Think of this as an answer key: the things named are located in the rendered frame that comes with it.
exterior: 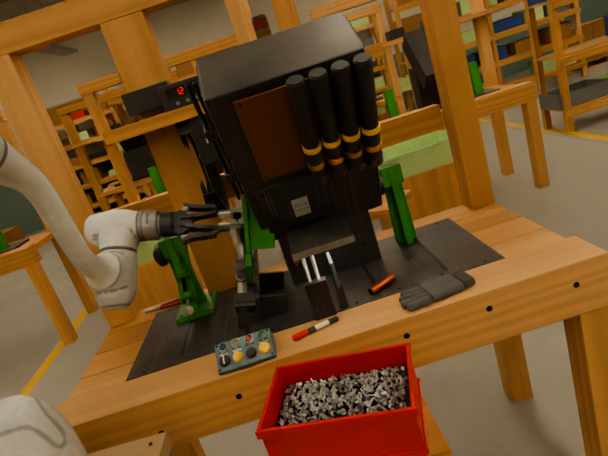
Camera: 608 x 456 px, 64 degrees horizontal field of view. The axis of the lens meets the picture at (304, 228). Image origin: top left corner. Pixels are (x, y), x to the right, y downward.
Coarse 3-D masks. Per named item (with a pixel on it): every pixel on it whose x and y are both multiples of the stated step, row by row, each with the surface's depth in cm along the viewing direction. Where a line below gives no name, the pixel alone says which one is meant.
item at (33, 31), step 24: (72, 0) 148; (96, 0) 149; (120, 0) 149; (144, 0) 150; (168, 0) 151; (0, 24) 148; (24, 24) 149; (48, 24) 150; (72, 24) 150; (96, 24) 151; (0, 48) 150; (24, 48) 151
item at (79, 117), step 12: (108, 108) 1011; (72, 120) 1002; (84, 120) 1000; (108, 120) 1049; (84, 132) 1015; (108, 156) 1028; (96, 168) 1039; (84, 180) 1045; (108, 180) 1038; (96, 204) 1049
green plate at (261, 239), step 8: (248, 208) 134; (248, 216) 135; (248, 224) 134; (256, 224) 136; (248, 232) 135; (256, 232) 136; (264, 232) 136; (248, 240) 135; (256, 240) 137; (264, 240) 137; (272, 240) 137; (248, 248) 136; (256, 248) 138; (264, 248) 138
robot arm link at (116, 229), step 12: (96, 216) 138; (108, 216) 138; (120, 216) 138; (132, 216) 139; (84, 228) 138; (96, 228) 137; (108, 228) 136; (120, 228) 137; (132, 228) 138; (96, 240) 138; (108, 240) 135; (120, 240) 136; (132, 240) 138
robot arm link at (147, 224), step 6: (150, 210) 142; (156, 210) 142; (138, 216) 139; (144, 216) 139; (150, 216) 139; (156, 216) 140; (138, 222) 138; (144, 222) 138; (150, 222) 138; (156, 222) 139; (138, 228) 138; (144, 228) 138; (150, 228) 138; (156, 228) 139; (138, 234) 139; (144, 234) 139; (150, 234) 139; (156, 234) 139; (144, 240) 141; (150, 240) 142; (156, 240) 142
